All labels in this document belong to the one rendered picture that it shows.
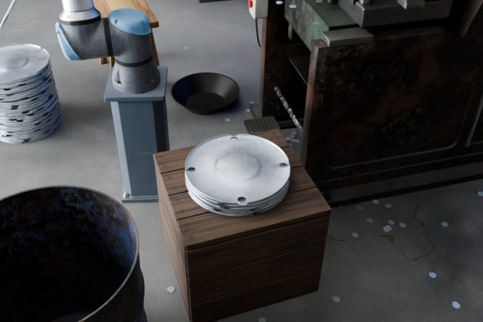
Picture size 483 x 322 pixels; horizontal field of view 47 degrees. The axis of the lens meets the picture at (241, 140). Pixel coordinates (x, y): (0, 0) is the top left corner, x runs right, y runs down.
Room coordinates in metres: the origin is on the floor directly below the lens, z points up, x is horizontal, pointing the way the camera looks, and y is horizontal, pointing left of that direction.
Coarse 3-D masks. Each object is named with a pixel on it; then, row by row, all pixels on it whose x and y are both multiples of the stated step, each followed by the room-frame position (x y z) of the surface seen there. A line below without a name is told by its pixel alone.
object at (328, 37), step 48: (480, 0) 1.59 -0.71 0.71; (336, 48) 1.45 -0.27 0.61; (384, 48) 1.49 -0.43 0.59; (432, 48) 1.54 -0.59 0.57; (480, 48) 1.59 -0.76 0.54; (336, 96) 1.46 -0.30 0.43; (384, 96) 1.52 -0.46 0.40; (432, 96) 1.57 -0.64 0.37; (480, 96) 1.61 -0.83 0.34; (336, 144) 1.48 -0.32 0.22; (384, 144) 1.53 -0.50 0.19; (432, 144) 1.59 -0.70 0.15; (480, 144) 1.63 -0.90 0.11; (336, 192) 1.45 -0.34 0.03; (384, 192) 1.46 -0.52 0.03
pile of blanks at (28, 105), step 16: (48, 64) 1.88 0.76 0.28; (32, 80) 1.78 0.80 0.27; (48, 80) 1.86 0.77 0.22; (0, 96) 1.74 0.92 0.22; (16, 96) 1.74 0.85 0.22; (32, 96) 1.78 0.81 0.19; (48, 96) 1.84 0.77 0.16; (0, 112) 1.73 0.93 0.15; (16, 112) 1.73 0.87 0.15; (32, 112) 1.76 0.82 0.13; (48, 112) 1.81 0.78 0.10; (0, 128) 1.74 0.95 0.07; (16, 128) 1.73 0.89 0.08; (32, 128) 1.75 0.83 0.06; (48, 128) 1.79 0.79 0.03
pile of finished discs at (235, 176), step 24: (216, 144) 1.25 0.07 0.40; (240, 144) 1.26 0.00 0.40; (264, 144) 1.26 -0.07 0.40; (192, 168) 1.16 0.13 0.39; (216, 168) 1.14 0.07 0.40; (240, 168) 1.14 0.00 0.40; (264, 168) 1.15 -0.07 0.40; (288, 168) 1.15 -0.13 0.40; (192, 192) 1.07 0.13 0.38; (216, 192) 1.05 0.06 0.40; (240, 192) 1.06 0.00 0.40; (264, 192) 1.06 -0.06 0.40; (240, 216) 1.01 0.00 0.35
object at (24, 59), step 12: (0, 48) 1.99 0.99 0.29; (12, 48) 1.99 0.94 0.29; (24, 48) 1.99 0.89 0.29; (36, 48) 1.99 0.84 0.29; (0, 60) 1.88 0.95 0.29; (12, 60) 1.88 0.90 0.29; (24, 60) 1.88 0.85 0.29; (36, 60) 1.89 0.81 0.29; (48, 60) 1.89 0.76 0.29; (0, 72) 1.80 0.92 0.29; (12, 72) 1.81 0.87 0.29; (24, 72) 1.81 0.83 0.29; (36, 72) 1.80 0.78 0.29
